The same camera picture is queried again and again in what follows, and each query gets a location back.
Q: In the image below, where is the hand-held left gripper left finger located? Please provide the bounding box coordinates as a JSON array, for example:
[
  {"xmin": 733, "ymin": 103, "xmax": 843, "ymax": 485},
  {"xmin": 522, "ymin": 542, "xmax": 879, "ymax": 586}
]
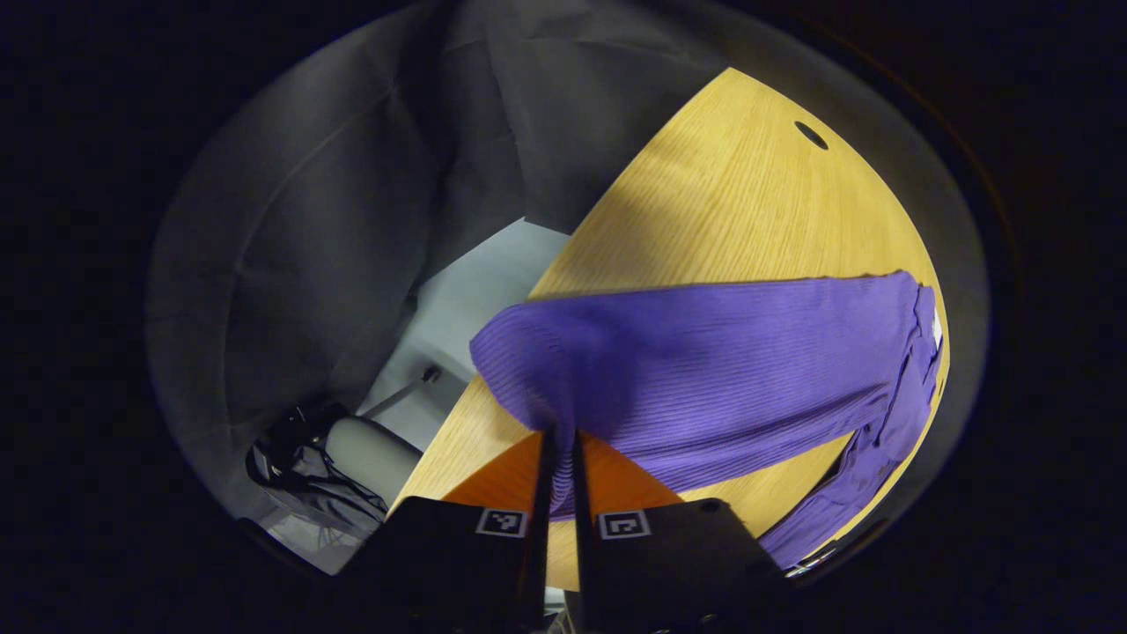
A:
[{"xmin": 339, "ymin": 430, "xmax": 557, "ymax": 634}]

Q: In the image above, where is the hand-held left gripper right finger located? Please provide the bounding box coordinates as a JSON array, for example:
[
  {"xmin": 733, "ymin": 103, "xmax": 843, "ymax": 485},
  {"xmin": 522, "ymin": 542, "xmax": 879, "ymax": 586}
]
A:
[{"xmin": 572, "ymin": 431, "xmax": 789, "ymax": 634}]

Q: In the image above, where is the purple ribbed garment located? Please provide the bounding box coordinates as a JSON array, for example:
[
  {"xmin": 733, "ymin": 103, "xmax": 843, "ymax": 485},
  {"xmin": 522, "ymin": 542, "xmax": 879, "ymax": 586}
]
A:
[{"xmin": 469, "ymin": 270, "xmax": 945, "ymax": 571}]

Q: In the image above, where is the dark cloth bundle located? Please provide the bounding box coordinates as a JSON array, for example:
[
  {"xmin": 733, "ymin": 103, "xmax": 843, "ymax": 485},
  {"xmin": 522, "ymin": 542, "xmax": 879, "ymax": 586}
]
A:
[{"xmin": 247, "ymin": 403, "xmax": 388, "ymax": 540}]

